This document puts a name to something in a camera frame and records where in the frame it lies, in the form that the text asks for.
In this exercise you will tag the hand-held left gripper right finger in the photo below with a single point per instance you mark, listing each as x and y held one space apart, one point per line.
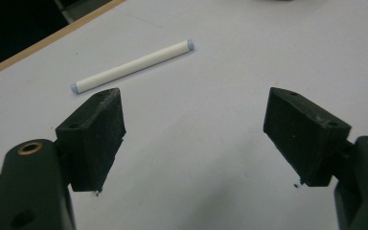
303 140

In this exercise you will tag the white stick with blue ends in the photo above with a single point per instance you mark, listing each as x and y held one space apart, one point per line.
133 66

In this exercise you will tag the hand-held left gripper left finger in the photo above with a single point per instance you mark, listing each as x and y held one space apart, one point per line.
89 140

